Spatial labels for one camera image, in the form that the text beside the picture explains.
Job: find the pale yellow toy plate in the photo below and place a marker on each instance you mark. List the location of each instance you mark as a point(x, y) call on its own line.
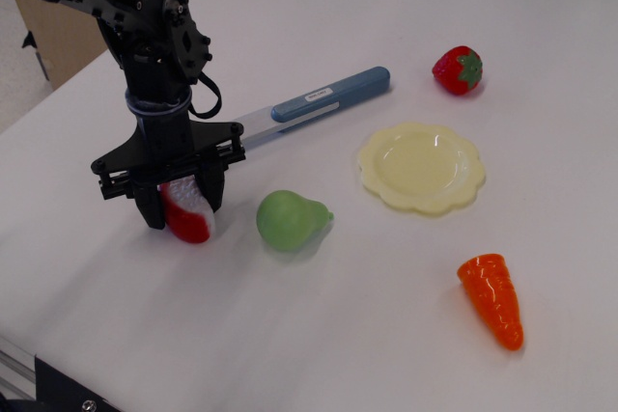
point(423, 168)

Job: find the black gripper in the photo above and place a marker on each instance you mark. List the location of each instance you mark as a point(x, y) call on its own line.
point(165, 149)

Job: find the aluminium table frame rail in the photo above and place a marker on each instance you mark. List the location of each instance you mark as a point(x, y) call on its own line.
point(18, 377)

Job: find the orange toy carrot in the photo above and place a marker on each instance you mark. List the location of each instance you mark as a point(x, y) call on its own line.
point(487, 282)

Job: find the green toy pear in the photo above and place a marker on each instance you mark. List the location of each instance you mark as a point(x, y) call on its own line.
point(286, 220)

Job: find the black corner bracket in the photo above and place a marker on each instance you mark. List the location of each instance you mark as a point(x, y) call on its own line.
point(62, 393)

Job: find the red toy strawberry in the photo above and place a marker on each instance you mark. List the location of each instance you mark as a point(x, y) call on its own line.
point(459, 71)

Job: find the red and white toy sushi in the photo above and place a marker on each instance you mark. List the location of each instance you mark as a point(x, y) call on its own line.
point(186, 211)

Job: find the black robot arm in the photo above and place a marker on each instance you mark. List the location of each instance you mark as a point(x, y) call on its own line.
point(162, 54)

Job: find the blue toy knife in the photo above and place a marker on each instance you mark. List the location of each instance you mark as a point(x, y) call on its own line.
point(265, 123)

